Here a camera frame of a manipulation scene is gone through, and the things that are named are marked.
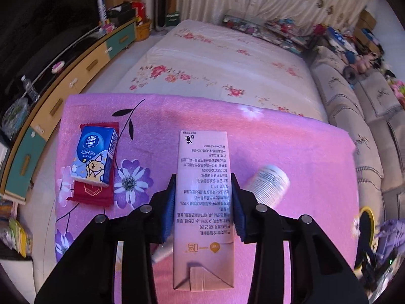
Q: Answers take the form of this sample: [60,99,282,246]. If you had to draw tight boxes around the pile of books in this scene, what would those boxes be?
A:
[223,14,311,54]

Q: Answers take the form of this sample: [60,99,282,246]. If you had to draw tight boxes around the dark red flat packet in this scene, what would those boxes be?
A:
[67,122,120,208]

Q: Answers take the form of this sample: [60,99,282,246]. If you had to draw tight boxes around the clear water bottle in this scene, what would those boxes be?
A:
[21,75,40,103]

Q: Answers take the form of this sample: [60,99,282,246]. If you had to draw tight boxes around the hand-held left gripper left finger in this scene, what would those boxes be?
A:
[34,174,177,304]

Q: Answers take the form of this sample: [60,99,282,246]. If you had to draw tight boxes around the beige sofa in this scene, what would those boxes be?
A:
[300,46,405,222]

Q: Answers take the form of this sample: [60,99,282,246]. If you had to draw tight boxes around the small cardboard box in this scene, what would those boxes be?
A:
[357,9,377,30]

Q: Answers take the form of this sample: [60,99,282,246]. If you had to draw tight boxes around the grey plush toy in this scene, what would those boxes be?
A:
[343,66,359,83]

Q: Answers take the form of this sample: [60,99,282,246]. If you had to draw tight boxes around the yellow teal television cabinet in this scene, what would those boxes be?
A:
[0,17,140,203]

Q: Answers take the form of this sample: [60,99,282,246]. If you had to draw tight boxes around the clear plastic bag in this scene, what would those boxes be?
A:
[2,98,30,134]

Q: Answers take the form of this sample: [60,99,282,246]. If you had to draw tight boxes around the yellow basket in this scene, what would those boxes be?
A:
[135,19,152,42]

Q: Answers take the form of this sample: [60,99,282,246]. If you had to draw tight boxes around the beige patterned curtain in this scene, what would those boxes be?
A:
[177,0,375,51]

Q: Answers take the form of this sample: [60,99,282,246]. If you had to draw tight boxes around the yellow rimmed trash bin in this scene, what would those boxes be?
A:
[354,206,377,271]

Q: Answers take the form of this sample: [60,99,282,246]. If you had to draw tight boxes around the pink floral tablecloth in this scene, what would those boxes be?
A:
[54,93,361,304]

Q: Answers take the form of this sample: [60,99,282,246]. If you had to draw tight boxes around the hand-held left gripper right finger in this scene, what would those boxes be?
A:
[230,173,369,304]

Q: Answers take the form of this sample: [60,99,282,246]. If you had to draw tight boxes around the blue star print bag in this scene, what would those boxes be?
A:
[327,27,356,53]

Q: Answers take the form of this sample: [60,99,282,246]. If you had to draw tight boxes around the black television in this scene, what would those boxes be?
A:
[0,0,102,102]

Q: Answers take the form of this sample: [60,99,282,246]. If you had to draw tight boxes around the blue tissue pack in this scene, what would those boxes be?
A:
[70,126,118,187]

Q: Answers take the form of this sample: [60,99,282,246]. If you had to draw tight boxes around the pink milk carton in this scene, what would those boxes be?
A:
[172,130,235,292]

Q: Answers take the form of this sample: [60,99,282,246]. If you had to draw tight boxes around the red box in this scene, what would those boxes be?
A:
[131,2,147,23]

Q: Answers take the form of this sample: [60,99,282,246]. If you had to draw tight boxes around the black tower fan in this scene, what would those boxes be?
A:
[155,0,170,32]

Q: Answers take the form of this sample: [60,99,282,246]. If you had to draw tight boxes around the row of plush toys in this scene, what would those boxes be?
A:
[348,51,405,108]

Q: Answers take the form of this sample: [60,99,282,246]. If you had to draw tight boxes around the stack of colourful books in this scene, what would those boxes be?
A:
[0,198,34,258]

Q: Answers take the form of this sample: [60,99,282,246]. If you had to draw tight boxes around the white paper cup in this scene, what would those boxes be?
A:
[244,165,291,208]

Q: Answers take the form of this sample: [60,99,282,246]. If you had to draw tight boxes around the person's purple clothing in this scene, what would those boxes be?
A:
[375,218,405,260]

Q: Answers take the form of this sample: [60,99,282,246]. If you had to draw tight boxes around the large cardboard box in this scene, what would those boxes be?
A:
[353,27,383,54]

